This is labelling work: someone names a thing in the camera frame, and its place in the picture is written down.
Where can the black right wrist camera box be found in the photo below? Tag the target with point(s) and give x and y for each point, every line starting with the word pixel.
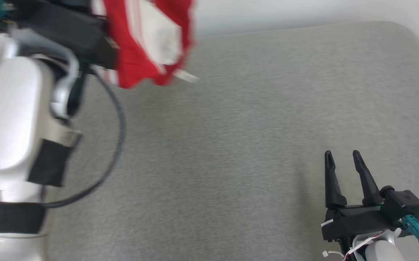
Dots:
pixel 403 204

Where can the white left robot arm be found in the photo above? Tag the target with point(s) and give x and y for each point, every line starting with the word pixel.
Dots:
pixel 10 119

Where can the red jersey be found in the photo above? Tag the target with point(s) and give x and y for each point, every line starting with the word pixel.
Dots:
pixel 133 58

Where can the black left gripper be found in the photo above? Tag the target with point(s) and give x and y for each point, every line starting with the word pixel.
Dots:
pixel 68 32

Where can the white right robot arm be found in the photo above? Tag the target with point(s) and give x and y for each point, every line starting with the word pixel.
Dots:
pixel 380 252

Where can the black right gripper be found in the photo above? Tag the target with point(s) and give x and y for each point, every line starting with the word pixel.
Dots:
pixel 354 221

